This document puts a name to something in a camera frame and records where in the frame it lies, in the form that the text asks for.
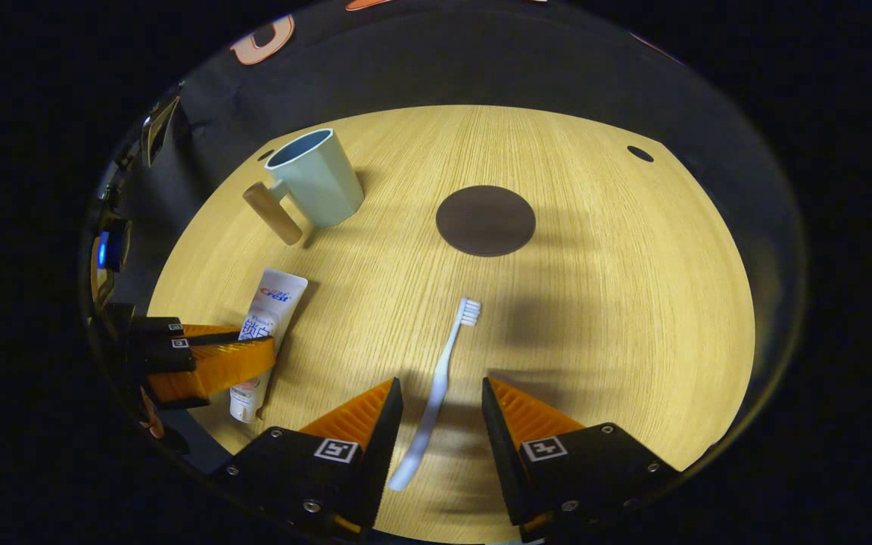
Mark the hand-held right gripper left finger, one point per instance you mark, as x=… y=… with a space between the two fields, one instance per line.
x=383 y=454

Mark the wooden desktop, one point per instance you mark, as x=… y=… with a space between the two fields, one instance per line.
x=595 y=303

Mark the white toothpaste tube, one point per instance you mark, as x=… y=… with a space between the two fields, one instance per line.
x=277 y=303

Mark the white toothbrush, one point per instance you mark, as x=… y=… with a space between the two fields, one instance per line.
x=440 y=378

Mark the dark brown round coaster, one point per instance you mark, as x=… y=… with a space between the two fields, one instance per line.
x=485 y=221

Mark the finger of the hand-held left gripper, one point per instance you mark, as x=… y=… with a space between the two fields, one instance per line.
x=224 y=363
x=156 y=327

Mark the black backdrop cloth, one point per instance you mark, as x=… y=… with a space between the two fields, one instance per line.
x=443 y=68

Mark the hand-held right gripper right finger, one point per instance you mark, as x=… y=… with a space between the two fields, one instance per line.
x=500 y=454

